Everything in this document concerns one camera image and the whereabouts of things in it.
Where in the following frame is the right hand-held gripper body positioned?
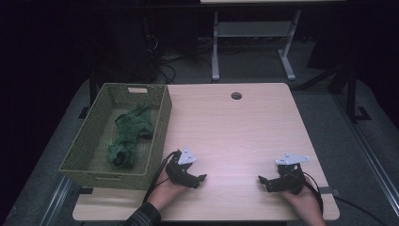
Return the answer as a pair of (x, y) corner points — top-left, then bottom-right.
(273, 152), (311, 196)

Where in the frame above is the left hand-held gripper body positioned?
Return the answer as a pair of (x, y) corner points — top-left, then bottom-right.
(165, 146), (201, 189)

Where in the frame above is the green fleece pet garment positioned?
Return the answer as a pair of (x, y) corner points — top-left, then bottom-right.
(106, 103), (155, 169)

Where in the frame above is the green woven basket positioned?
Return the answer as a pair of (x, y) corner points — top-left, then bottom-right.
(58, 82), (173, 191)

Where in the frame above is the person's left hand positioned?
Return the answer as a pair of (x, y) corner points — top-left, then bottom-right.
(146, 170), (190, 212)

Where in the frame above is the person's right hand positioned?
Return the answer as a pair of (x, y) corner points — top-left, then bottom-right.
(279, 177), (326, 220)

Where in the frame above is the grey table clamp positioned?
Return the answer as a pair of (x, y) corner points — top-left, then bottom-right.
(319, 186), (342, 198)

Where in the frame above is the black metal stand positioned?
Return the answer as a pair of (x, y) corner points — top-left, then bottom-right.
(343, 62), (373, 124)

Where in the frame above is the left hand-held gripper cable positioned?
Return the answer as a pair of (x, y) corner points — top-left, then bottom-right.
(142, 151), (179, 203)

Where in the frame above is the hand-held gripper cable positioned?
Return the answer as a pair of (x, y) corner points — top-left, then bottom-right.
(295, 171), (325, 218)
(142, 151), (179, 203)

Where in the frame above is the right hand-held gripper cable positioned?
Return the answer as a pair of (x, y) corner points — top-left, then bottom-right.
(295, 171), (325, 218)

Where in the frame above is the thin black cable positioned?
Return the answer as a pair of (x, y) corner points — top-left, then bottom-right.
(332, 196), (390, 226)

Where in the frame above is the aluminium rail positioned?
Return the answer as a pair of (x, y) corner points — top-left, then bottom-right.
(38, 175), (75, 226)
(332, 93), (399, 218)

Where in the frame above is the bundle of black cables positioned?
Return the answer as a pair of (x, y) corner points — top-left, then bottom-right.
(143, 33), (215, 85)

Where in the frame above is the grey metal table frame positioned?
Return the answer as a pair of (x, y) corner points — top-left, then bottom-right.
(211, 8), (302, 83)

